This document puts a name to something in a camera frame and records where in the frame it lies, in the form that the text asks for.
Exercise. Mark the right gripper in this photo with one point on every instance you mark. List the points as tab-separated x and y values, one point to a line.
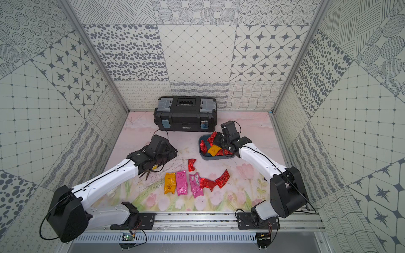
218	135

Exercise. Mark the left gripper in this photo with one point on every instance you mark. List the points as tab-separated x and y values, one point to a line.
155	161

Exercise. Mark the red tea bag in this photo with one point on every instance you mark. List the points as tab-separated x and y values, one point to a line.
191	166
223	179
207	183

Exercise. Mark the pink tea bag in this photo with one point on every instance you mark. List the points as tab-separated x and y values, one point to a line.
195	185
181	183

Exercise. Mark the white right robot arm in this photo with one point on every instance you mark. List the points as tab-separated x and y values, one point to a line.
287	189

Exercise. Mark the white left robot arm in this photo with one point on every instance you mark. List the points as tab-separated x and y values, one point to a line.
71	213

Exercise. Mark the dark teal storage box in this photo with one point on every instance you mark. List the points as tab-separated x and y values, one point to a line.
205	142

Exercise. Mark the black plastic toolbox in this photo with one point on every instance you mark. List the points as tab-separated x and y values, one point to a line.
187	114

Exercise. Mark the yellow handled pliers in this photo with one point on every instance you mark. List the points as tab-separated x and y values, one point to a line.
146	173

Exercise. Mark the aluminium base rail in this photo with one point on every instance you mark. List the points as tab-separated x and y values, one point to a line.
205	227

